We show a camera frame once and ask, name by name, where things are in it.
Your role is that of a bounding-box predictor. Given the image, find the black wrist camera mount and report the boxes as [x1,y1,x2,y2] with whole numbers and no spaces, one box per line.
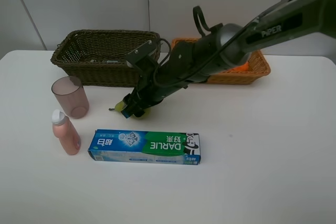
[125,40,157,75]

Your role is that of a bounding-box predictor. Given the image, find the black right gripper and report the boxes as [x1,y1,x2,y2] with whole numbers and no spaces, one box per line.
[121,58,189,118]

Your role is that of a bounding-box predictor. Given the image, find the black rectangular bottle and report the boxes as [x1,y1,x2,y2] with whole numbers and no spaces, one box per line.
[90,59,123,63]

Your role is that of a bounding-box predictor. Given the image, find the blue Darlie toothpaste box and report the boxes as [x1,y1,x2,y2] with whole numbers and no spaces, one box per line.
[88,129,201,165]

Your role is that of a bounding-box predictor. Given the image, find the orange mandarin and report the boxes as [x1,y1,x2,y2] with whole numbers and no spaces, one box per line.
[231,62,249,72]

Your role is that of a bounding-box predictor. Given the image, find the pink bottle white cap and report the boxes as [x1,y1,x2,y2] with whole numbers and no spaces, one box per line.
[51,109,81,155]

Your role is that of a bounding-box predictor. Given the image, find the orange wicker basket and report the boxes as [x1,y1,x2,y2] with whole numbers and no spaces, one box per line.
[171,37,271,86]

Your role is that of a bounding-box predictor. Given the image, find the dark brown wicker basket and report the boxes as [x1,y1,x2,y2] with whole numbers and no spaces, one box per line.
[50,29,160,88]

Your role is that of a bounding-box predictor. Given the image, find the green red pear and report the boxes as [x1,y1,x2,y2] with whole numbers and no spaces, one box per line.
[109,101,151,120]

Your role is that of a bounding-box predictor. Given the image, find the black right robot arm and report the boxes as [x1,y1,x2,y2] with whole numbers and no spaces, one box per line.
[114,0,335,118]

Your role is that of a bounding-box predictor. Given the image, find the translucent pink plastic cup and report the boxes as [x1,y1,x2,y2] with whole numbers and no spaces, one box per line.
[51,76,89,119]

